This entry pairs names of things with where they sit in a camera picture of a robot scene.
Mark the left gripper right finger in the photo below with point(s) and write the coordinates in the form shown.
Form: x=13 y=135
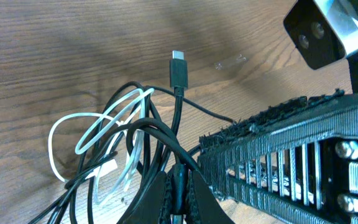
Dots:
x=200 y=204

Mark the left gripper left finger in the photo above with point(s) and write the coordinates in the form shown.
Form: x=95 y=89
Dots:
x=156 y=204

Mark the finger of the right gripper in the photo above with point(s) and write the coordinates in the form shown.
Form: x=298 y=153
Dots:
x=297 y=161

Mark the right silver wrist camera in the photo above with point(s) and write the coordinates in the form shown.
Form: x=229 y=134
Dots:
x=323 y=31

